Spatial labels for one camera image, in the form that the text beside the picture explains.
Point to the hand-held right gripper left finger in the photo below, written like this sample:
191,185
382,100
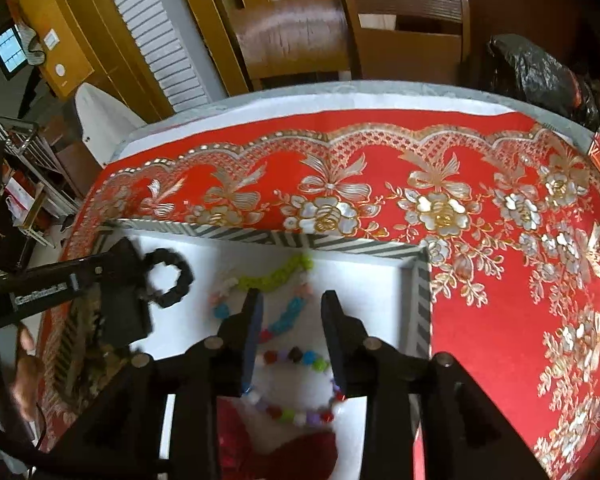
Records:
252,340

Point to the white ironing board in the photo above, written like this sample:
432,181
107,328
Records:
102,120

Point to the person's left hand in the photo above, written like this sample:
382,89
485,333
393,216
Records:
27,380

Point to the slatted wooden chair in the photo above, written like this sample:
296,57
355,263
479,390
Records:
405,55

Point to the striped cardboard box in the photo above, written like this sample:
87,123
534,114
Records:
360,280

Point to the white wall switch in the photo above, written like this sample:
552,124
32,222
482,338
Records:
50,39

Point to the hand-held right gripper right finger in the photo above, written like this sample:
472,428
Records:
332,340

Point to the wooden chair with brown cushion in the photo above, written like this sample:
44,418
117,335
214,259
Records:
290,30

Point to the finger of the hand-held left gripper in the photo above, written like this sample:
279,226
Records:
125,295

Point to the black plastic bag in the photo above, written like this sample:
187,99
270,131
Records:
530,75

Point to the dark round tabletop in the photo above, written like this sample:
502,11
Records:
520,0

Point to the white louvered door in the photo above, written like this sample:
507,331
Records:
150,35

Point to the red floral tablecloth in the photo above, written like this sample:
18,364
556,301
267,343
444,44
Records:
505,310

